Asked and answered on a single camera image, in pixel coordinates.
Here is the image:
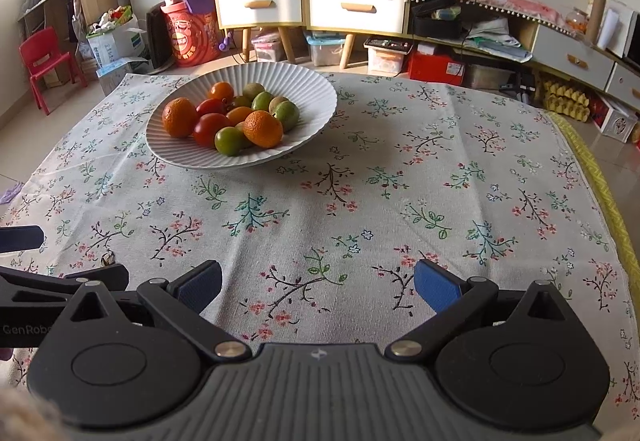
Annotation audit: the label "long low cabinet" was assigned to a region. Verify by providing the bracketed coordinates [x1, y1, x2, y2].
[410, 0, 640, 114]

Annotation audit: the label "clear storage box blue lid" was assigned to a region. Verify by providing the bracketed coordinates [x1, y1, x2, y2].
[305, 33, 347, 66]

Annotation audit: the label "black screen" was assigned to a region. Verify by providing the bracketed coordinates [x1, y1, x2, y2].
[620, 11, 640, 59]

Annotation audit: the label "glass jar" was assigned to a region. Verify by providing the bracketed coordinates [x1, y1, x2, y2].
[567, 7, 590, 34]

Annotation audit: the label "blue and white carton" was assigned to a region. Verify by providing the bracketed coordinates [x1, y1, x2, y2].
[96, 57, 151, 94]

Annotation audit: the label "grey plastic bin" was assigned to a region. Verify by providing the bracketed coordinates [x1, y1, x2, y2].
[465, 63, 516, 92]

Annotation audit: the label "beige fuzzy clothing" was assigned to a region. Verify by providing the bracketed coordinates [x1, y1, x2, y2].
[0, 386, 71, 441]

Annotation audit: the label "floral tablecloth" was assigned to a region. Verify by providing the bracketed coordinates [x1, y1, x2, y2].
[0, 71, 640, 441]

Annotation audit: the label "cardboard tube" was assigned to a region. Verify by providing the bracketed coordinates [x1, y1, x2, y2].
[585, 0, 608, 44]

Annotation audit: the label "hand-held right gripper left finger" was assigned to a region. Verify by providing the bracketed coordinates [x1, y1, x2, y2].
[70, 260, 251, 364]

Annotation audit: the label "red tomato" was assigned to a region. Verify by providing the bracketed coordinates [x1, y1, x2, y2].
[192, 113, 232, 148]
[196, 98, 226, 118]

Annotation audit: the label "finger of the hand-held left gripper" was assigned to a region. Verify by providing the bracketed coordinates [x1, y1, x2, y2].
[0, 263, 130, 308]
[0, 225, 44, 253]

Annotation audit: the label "white patterned box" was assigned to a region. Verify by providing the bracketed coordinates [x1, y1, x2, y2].
[597, 103, 638, 142]

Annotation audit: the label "large mandarin orange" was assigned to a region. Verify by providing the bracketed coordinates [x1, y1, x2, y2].
[161, 97, 199, 138]

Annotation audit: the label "small mandarin orange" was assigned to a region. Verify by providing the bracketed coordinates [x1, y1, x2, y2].
[243, 110, 284, 149]

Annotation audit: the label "black appliance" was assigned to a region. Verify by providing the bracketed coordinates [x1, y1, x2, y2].
[145, 3, 173, 72]

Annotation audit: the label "red box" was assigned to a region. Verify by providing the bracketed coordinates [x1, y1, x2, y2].
[407, 51, 468, 84]

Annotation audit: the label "low wooden drawer cabinet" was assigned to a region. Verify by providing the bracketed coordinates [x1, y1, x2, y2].
[302, 0, 411, 69]

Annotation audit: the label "egg carton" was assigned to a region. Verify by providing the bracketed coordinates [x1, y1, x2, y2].
[542, 81, 593, 122]

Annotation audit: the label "clear storage box dark lid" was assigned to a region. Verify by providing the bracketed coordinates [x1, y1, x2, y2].
[364, 37, 413, 76]

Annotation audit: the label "white ribbed plate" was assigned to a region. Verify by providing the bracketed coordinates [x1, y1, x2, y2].
[145, 62, 339, 170]

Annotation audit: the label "white cardboard box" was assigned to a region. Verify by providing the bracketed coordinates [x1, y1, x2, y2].
[86, 6, 148, 66]

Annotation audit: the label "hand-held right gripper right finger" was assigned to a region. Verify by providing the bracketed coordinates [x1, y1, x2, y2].
[385, 258, 576, 363]

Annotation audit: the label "red printed bucket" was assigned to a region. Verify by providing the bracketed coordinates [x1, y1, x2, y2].
[160, 1, 221, 68]

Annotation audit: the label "black bag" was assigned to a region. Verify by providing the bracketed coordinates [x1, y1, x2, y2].
[411, 0, 463, 39]

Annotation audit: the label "clear storage box pink contents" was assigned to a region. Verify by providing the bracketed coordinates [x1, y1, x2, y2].
[251, 31, 291, 62]

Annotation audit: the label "red plastic chair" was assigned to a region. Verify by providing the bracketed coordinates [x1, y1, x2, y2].
[19, 33, 87, 116]

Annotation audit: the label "pile of papers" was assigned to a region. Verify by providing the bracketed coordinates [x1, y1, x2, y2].
[462, 18, 531, 62]

